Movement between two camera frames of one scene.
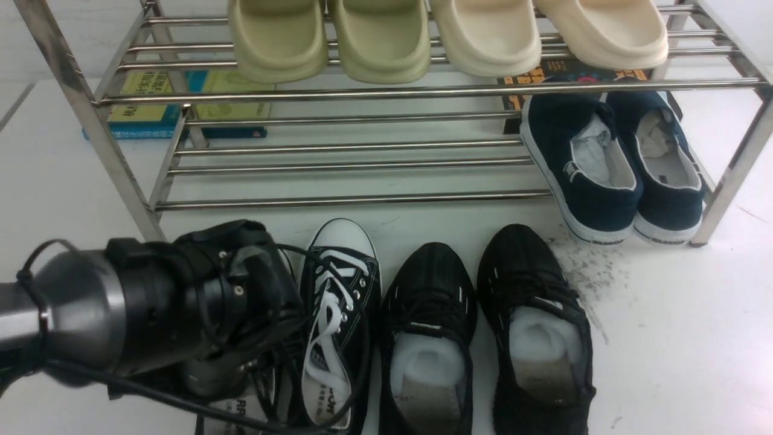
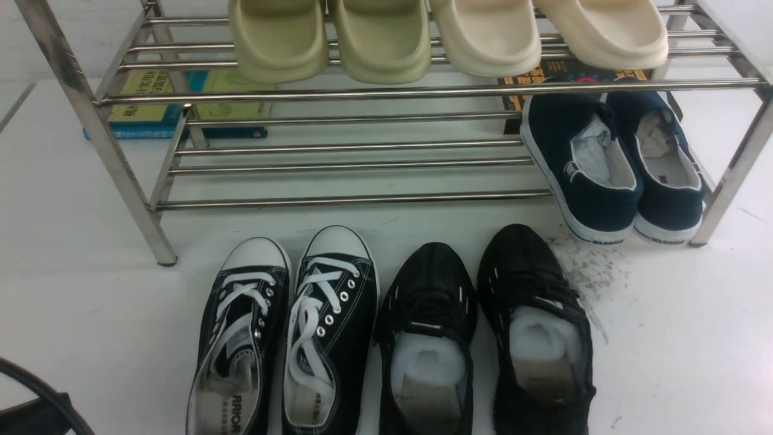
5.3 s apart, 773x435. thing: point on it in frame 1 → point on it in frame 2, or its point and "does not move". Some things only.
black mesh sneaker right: x=543 y=379 does not move
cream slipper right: x=613 y=34 does not move
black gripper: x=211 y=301 → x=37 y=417
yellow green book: x=229 y=81 does not move
